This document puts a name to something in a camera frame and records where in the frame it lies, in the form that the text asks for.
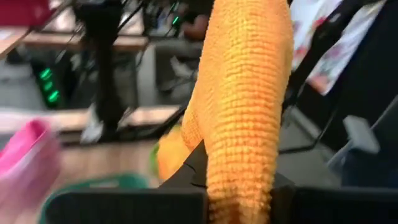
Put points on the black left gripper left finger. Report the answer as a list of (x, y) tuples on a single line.
[(124, 208)]

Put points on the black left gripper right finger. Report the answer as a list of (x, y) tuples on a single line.
[(342, 205)]

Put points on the green microfiber towel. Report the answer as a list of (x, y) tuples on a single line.
[(153, 158)]

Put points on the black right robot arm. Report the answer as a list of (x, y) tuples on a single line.
[(102, 62)]

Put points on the teal plastic basket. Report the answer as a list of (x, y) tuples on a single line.
[(130, 181)]

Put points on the clear plastic bin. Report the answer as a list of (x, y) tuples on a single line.
[(37, 186)]

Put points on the floral patterned cloth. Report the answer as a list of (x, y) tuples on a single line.
[(335, 62)]

